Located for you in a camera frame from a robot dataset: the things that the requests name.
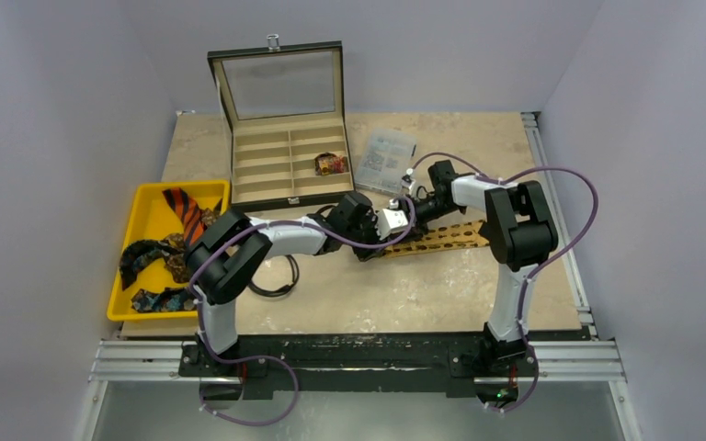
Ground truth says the dark patterned tie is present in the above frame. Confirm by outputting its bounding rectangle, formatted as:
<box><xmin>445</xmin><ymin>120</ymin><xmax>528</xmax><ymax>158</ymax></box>
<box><xmin>118</xmin><ymin>233</ymin><xmax>196</xmax><ymax>313</ymax></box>

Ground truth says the orange navy striped tie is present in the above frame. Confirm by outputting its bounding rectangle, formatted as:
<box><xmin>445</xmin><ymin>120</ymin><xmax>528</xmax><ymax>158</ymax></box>
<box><xmin>162</xmin><ymin>187</ymin><xmax>207</xmax><ymax>245</ymax></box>

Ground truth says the grey floral tie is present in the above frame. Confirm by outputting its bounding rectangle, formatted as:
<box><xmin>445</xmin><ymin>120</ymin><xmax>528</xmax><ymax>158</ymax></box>
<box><xmin>163</xmin><ymin>199</ymin><xmax>222</xmax><ymax>284</ymax></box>

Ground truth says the clear plastic organiser box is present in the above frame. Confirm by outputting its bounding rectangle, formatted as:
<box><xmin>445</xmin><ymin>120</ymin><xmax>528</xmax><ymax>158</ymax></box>
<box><xmin>353</xmin><ymin>129</ymin><xmax>417</xmax><ymax>196</ymax></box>

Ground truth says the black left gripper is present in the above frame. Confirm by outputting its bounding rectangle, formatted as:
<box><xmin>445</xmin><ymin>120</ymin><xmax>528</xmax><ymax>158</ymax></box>
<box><xmin>343</xmin><ymin>211</ymin><xmax>391</xmax><ymax>260</ymax></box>

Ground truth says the cream insect print tie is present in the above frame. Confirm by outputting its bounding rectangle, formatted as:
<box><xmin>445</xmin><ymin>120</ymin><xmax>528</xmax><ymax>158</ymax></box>
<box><xmin>382</xmin><ymin>220</ymin><xmax>489</xmax><ymax>258</ymax></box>

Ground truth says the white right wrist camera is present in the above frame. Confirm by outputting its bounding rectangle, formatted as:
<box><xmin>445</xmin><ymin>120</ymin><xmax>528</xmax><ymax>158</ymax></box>
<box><xmin>400</xmin><ymin>168</ymin><xmax>423</xmax><ymax>199</ymax></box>

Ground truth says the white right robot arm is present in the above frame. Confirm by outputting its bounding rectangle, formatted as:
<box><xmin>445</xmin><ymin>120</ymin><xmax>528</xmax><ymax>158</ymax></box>
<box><xmin>408</xmin><ymin>160</ymin><xmax>558</xmax><ymax>374</ymax></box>

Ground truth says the black compartment tie box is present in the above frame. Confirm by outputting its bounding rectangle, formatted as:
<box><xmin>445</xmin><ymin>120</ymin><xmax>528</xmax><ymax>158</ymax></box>
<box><xmin>207</xmin><ymin>34</ymin><xmax>356</xmax><ymax>211</ymax></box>

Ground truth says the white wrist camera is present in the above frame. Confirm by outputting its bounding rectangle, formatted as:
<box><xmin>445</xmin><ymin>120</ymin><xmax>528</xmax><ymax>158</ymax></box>
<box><xmin>376</xmin><ymin>198</ymin><xmax>410</xmax><ymax>240</ymax></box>
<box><xmin>400</xmin><ymin>168</ymin><xmax>423</xmax><ymax>199</ymax></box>

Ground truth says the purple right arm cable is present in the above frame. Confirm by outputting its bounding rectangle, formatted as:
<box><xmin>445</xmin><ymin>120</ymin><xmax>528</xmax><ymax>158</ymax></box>
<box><xmin>403</xmin><ymin>152</ymin><xmax>599</xmax><ymax>415</ymax></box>

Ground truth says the yellow plastic bin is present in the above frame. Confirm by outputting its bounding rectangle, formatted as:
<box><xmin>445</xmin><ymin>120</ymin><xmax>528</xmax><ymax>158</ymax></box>
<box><xmin>107</xmin><ymin>180</ymin><xmax>231</xmax><ymax>322</ymax></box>

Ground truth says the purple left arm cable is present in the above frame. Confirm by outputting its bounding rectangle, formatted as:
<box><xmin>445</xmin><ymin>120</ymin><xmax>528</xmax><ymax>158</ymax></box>
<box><xmin>188</xmin><ymin>198</ymin><xmax>418</xmax><ymax>428</ymax></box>

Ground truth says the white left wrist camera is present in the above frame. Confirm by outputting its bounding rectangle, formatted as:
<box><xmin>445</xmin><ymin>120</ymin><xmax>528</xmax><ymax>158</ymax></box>
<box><xmin>376</xmin><ymin>198</ymin><xmax>410</xmax><ymax>240</ymax></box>

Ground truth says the black coiled cable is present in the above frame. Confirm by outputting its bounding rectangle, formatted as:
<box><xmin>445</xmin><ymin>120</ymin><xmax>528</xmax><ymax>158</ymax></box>
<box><xmin>247</xmin><ymin>207</ymin><xmax>336</xmax><ymax>299</ymax></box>

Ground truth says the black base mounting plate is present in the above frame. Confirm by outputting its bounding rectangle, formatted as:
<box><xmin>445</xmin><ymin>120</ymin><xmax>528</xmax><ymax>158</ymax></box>
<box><xmin>178</xmin><ymin>331</ymin><xmax>536</xmax><ymax>404</ymax></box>

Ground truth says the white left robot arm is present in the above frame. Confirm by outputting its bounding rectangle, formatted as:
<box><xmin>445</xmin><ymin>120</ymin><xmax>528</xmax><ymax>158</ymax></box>
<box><xmin>185</xmin><ymin>192</ymin><xmax>410</xmax><ymax>376</ymax></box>

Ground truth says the aluminium frame rail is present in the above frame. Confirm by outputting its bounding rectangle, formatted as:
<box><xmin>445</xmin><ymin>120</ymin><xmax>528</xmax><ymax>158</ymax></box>
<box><xmin>74</xmin><ymin>112</ymin><xmax>640</xmax><ymax>440</ymax></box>

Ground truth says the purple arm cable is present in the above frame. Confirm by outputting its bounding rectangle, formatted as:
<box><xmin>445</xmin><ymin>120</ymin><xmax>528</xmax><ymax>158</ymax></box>
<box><xmin>403</xmin><ymin>152</ymin><xmax>599</xmax><ymax>415</ymax></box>
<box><xmin>188</xmin><ymin>198</ymin><xmax>418</xmax><ymax>428</ymax></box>

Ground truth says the rolled colourful tie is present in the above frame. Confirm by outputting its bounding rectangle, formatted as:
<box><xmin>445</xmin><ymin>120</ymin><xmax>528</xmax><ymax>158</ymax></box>
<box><xmin>313</xmin><ymin>152</ymin><xmax>349</xmax><ymax>176</ymax></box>

